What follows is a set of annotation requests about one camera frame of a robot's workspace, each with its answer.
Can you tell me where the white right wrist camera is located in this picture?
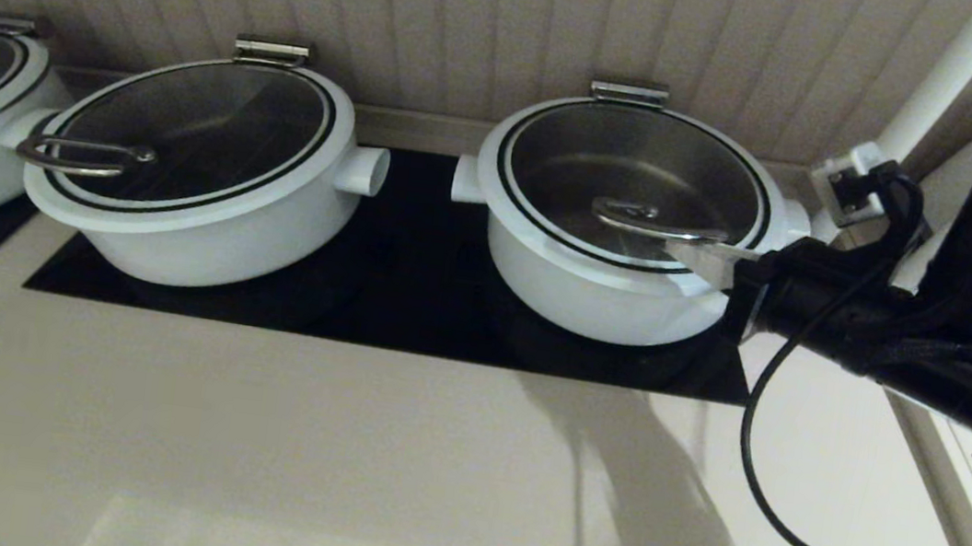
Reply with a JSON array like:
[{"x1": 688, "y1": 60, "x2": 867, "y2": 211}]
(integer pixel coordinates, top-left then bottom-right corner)
[{"x1": 805, "y1": 134, "x2": 906, "y2": 233}]

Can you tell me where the white round pole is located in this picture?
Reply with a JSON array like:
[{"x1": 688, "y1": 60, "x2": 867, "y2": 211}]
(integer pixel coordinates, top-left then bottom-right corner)
[{"x1": 810, "y1": 0, "x2": 972, "y2": 260}]

